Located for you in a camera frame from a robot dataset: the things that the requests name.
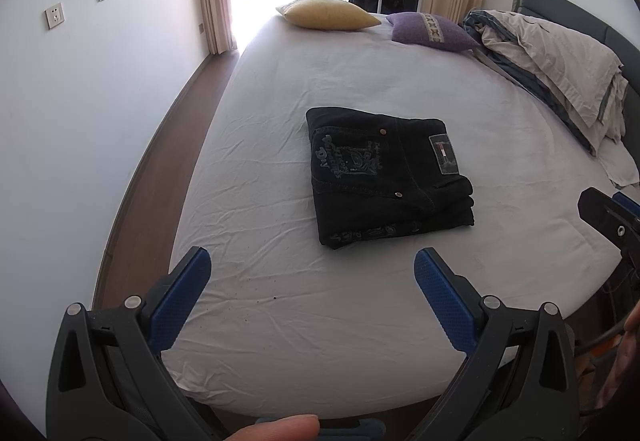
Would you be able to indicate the grey bed headboard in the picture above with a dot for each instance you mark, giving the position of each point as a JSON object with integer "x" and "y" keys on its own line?
{"x": 575, "y": 8}

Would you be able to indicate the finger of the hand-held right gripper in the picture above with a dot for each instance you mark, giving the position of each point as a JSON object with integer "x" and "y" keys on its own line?
{"x": 629, "y": 201}
{"x": 607, "y": 221}

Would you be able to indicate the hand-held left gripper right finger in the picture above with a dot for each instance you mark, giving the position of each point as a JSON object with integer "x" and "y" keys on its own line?
{"x": 445, "y": 303}

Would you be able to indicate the person's left hand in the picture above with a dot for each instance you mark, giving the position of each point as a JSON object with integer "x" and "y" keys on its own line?
{"x": 275, "y": 428}

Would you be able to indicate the white-sheeted bed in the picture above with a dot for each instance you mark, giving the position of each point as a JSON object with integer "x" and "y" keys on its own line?
{"x": 300, "y": 321}

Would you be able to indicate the white cloth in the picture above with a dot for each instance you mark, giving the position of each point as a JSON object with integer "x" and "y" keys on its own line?
{"x": 620, "y": 166}

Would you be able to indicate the beige and grey duvet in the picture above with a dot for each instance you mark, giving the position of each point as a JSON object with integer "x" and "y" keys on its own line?
{"x": 555, "y": 56}

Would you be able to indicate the purple pillow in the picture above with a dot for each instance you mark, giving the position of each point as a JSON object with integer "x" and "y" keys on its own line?
{"x": 430, "y": 32}

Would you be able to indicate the yellow pillow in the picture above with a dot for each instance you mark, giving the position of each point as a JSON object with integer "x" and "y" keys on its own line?
{"x": 327, "y": 13}

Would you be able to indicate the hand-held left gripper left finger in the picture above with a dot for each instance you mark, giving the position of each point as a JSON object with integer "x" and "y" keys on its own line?
{"x": 180, "y": 303}

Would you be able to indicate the black pants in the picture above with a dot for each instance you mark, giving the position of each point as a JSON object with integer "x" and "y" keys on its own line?
{"x": 380, "y": 181}

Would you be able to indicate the person's right hand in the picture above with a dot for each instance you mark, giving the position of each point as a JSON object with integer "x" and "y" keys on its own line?
{"x": 627, "y": 361}

